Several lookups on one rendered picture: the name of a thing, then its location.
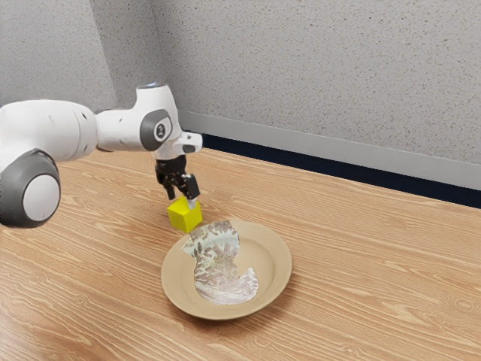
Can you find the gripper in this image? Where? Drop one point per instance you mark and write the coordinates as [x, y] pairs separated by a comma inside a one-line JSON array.
[[170, 170]]

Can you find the yellow block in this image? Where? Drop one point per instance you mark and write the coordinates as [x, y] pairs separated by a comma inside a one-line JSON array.
[[185, 216]]

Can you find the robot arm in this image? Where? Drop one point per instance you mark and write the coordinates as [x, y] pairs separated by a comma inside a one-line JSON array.
[[71, 128]]

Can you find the tan plate with mottled print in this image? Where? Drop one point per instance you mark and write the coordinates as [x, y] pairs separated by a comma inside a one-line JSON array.
[[229, 270]]

